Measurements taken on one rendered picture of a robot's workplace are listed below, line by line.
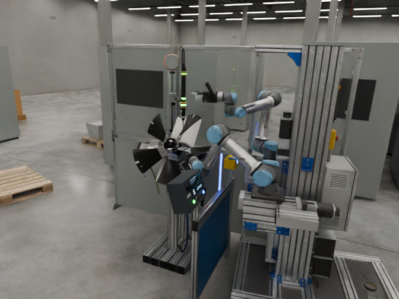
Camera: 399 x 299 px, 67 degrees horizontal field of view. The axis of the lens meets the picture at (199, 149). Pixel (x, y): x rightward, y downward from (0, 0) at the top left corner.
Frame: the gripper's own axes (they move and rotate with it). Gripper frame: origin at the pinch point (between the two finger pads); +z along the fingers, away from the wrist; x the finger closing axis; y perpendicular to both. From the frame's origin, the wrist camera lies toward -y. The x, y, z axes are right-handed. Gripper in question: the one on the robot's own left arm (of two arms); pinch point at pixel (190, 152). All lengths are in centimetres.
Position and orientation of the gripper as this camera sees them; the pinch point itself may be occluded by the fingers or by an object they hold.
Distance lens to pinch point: 250.1
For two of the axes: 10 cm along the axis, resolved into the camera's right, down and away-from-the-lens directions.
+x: 0.8, 9.5, 3.1
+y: -9.7, 1.5, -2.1
